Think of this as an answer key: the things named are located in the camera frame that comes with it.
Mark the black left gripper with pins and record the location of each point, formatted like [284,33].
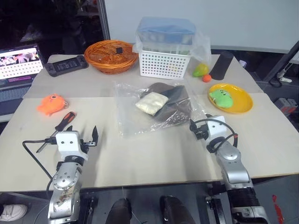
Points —
[88,143]

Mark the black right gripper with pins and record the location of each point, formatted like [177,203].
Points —
[201,132]

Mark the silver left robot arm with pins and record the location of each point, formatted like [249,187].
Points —
[65,182]

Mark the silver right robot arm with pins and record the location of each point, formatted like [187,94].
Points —
[233,168]

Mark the green plush toy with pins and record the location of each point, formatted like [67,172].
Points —
[222,98]

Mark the dark grey cloth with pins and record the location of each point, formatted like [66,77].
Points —
[174,102]

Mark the orange plush toy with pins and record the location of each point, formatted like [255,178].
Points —
[51,103]

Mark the small orange toy fruit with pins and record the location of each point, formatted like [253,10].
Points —
[206,78]

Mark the yellow plate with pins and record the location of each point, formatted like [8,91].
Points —
[240,100]

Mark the clear plastic bag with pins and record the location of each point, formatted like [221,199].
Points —
[130,121]

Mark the green yellow toy fruit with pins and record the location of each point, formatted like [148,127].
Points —
[200,70]

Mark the cream white cloth packet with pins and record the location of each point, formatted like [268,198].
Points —
[151,102]

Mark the black cylinder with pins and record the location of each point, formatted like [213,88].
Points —
[222,66]

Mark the white perforated plastic basket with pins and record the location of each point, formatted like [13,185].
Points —
[163,65]

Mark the black handheld game console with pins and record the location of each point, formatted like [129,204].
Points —
[66,65]

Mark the clear plastic basket liner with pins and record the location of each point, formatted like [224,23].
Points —
[201,51]

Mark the orange wicker basket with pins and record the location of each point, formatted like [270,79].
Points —
[109,60]

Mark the dark rounded shape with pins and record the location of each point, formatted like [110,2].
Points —
[119,212]
[177,211]

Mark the open laptop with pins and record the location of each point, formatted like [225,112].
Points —
[18,70]

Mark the blue box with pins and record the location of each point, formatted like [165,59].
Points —
[165,29]

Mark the white round object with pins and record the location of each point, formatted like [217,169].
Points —
[12,211]

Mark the grey metal pole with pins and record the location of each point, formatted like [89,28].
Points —
[104,18]

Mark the red object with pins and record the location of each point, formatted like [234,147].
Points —
[278,210]

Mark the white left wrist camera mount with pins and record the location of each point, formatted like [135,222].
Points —
[68,142]

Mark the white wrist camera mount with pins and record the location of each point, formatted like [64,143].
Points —
[217,128]
[68,142]

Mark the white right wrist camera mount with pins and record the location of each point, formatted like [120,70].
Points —
[217,128]

